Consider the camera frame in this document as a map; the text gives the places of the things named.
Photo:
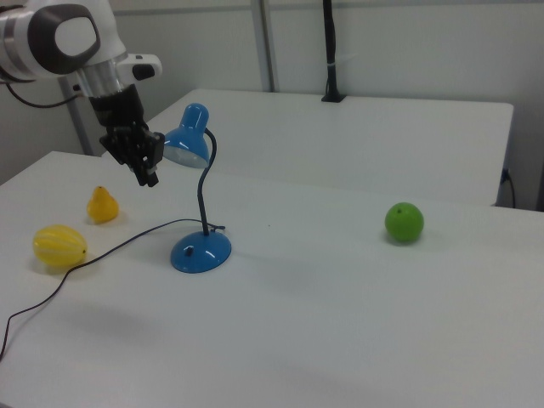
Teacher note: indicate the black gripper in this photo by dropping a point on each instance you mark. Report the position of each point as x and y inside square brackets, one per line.
[127, 127]

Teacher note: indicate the blue desk lamp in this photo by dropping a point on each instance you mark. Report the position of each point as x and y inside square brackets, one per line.
[200, 255]

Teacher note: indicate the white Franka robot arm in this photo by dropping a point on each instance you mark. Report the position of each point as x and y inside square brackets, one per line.
[64, 38]

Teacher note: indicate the yellow toy pear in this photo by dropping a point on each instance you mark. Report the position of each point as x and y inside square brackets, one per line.
[103, 208]

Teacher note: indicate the yellow striped toy melon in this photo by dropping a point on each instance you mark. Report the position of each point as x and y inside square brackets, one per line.
[59, 245]

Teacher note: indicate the green toy apple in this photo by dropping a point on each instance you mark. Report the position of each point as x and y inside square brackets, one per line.
[404, 223]

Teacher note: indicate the grey partition post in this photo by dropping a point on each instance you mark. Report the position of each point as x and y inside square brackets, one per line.
[265, 42]

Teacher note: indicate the black clamped camera pole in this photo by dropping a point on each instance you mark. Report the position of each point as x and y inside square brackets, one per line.
[332, 51]

